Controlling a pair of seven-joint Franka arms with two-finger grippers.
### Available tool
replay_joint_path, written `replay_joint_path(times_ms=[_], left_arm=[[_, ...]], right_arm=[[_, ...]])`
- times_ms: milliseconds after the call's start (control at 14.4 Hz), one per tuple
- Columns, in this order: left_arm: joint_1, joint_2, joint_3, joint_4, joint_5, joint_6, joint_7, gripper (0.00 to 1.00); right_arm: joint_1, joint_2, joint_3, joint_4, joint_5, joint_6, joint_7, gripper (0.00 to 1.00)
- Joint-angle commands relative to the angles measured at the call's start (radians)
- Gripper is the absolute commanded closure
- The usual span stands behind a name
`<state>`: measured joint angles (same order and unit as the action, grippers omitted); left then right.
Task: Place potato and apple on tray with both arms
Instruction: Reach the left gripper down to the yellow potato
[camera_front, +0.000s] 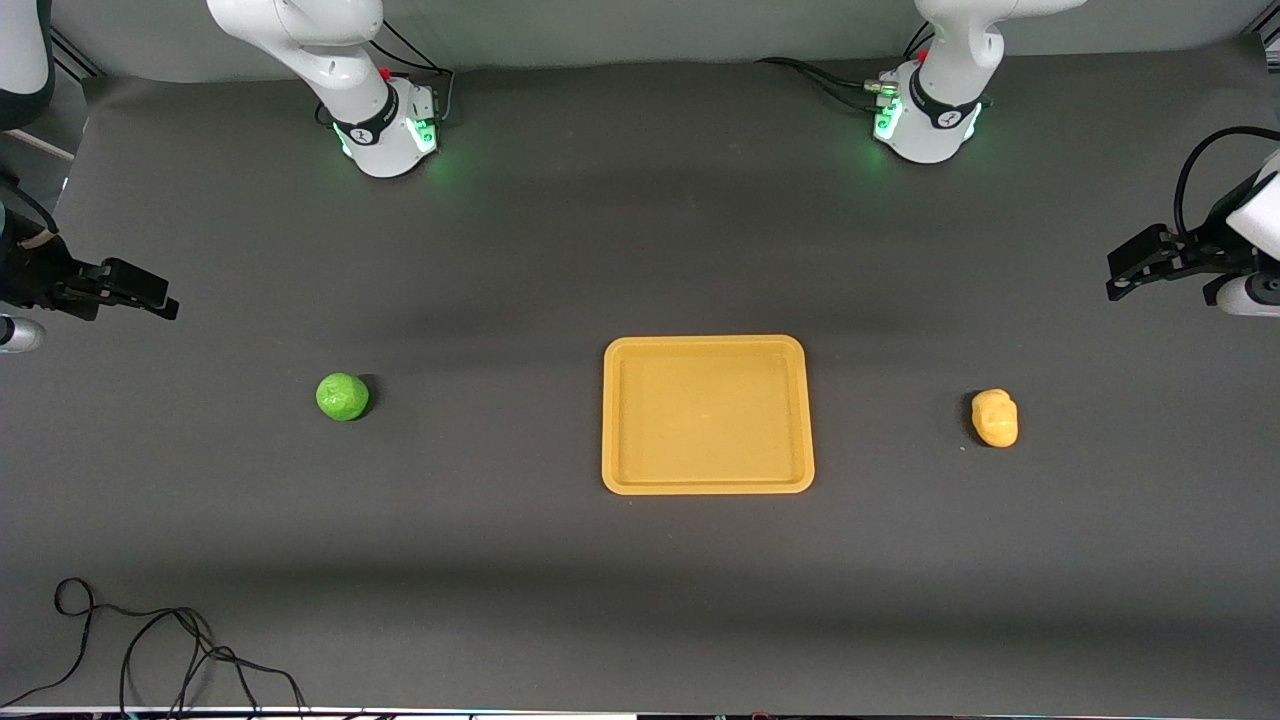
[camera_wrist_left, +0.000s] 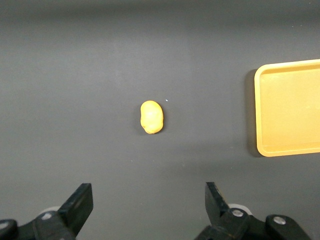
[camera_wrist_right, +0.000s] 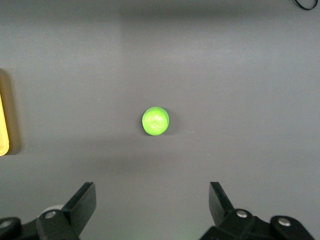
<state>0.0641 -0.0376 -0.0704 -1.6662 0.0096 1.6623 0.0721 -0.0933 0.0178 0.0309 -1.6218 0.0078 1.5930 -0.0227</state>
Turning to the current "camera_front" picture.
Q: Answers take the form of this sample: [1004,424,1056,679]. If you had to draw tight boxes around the yellow potato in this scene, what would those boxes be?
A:
[971,388,1020,448]

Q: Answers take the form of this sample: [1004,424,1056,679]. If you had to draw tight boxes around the orange plastic tray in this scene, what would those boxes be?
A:
[601,335,816,496]

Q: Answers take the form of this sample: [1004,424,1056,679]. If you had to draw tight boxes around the dark grey table cloth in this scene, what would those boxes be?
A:
[0,38,1280,717]

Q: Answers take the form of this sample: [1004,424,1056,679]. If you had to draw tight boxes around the aluminium frame rail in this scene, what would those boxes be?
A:
[48,28,103,83]

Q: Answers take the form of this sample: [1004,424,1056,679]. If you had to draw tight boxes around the thin black loose cable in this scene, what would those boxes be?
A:
[0,578,307,717]

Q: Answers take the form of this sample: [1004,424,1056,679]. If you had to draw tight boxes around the black right base cables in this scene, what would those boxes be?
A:
[368,18,457,129]

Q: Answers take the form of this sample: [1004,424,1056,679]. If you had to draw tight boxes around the black base cables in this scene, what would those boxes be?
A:
[755,20,936,113]
[368,18,457,129]

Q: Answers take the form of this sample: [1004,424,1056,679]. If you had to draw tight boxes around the black left base cables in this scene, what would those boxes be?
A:
[755,20,936,113]

